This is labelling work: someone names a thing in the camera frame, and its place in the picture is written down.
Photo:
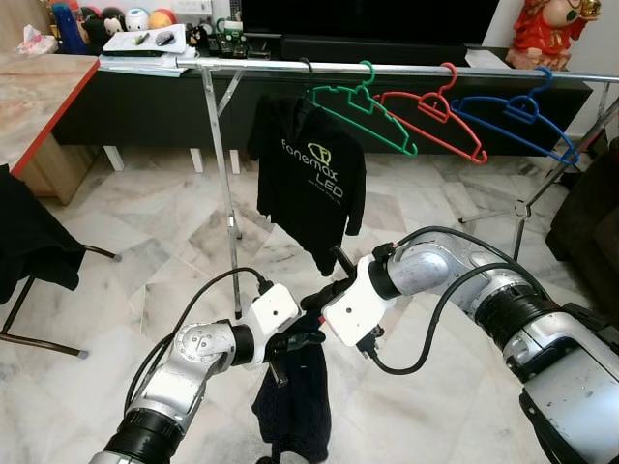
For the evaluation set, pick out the white round toy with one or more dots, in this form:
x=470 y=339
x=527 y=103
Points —
x=136 y=18

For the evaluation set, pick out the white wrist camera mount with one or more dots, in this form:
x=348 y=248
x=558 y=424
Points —
x=276 y=309
x=358 y=304

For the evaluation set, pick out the pink plastic packet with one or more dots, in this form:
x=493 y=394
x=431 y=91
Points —
x=36 y=41

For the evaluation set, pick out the black fonemax LED shirt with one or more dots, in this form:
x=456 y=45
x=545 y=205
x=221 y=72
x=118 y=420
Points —
x=300 y=184

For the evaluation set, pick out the white paper sheet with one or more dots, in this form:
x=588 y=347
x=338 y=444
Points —
x=484 y=58

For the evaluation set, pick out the dark brown sofa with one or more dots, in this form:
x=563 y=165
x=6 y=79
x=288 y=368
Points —
x=590 y=222

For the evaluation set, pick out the marble top folding table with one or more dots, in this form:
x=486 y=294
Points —
x=39 y=97

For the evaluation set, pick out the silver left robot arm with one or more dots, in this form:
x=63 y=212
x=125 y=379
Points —
x=193 y=348

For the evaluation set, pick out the light wooden cabinet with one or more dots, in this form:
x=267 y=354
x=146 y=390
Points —
x=58 y=174

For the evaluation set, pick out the stack of white papers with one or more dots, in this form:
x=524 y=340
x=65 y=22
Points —
x=145 y=63

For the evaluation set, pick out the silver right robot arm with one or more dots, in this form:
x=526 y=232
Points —
x=571 y=387

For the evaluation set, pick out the dark shirt with red trim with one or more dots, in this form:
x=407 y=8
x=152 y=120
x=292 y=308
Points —
x=295 y=416

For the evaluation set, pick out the green plastic clothes hanger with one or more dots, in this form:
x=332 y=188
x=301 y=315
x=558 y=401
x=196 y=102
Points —
x=411 y=148

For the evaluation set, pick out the blue plastic clothes hanger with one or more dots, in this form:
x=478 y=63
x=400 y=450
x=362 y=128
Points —
x=571 y=157

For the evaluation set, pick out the black clothes hanger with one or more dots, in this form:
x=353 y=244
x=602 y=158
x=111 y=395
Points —
x=312 y=68

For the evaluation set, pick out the black soundbar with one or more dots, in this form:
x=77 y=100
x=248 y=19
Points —
x=377 y=50

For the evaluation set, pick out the red plastic clothes hanger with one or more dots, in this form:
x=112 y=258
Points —
x=479 y=155

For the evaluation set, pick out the black flat screen TV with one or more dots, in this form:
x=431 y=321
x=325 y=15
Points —
x=368 y=19

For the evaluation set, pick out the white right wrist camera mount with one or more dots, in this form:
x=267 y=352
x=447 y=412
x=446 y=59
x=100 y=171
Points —
x=358 y=304

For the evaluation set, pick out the black TV cabinet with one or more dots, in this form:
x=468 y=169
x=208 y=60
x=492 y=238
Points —
x=145 y=121

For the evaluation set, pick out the plain black shirt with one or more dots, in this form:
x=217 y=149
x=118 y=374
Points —
x=34 y=237

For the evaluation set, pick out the white power strip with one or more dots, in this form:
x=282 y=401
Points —
x=193 y=7

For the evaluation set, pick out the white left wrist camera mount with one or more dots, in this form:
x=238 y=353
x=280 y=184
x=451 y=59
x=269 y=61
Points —
x=276 y=309

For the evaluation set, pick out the red robed Buddha statue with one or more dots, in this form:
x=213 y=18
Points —
x=542 y=34

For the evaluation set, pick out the blue bottle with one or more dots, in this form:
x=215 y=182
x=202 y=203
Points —
x=66 y=29

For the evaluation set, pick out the silver metal clothes rack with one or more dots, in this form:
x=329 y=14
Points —
x=271 y=65

